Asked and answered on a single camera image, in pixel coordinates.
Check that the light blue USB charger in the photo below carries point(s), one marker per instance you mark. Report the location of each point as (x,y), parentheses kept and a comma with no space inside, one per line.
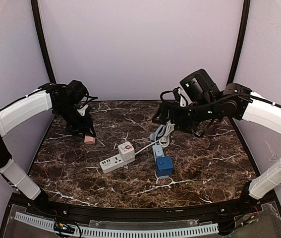
(159,154)

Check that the white slotted cable duct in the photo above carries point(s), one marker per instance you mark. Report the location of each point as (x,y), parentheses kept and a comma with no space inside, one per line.
(107,229)

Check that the white power strip with USB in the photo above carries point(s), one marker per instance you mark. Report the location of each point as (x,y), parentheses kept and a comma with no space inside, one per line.
(113,163)

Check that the small circuit board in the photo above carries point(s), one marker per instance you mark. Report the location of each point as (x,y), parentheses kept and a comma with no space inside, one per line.
(63,228)

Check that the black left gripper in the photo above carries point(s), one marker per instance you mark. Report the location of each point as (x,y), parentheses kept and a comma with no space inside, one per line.
(81,126)

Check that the blue cube socket adapter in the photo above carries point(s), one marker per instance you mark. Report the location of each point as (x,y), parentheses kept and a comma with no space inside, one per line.
(164,166)

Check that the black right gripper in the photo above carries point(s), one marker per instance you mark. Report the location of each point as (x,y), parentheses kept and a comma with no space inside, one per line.
(166,113)

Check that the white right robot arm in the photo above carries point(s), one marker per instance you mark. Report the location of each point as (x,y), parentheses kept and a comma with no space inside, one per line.
(198,99)

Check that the black frame rail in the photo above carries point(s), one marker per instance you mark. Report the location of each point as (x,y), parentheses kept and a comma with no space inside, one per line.
(261,221)

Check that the pink USB charger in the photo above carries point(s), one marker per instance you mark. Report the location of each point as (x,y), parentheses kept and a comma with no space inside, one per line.
(89,139)

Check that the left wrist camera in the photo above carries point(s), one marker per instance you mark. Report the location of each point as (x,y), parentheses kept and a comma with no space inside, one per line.
(84,110)

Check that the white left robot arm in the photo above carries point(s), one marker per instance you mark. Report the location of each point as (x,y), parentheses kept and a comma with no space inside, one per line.
(70,101)

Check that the white cube socket adapter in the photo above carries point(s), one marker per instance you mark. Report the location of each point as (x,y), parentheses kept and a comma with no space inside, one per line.
(126,151)

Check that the light blue power strip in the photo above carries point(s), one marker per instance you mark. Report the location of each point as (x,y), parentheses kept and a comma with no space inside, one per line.
(155,149)

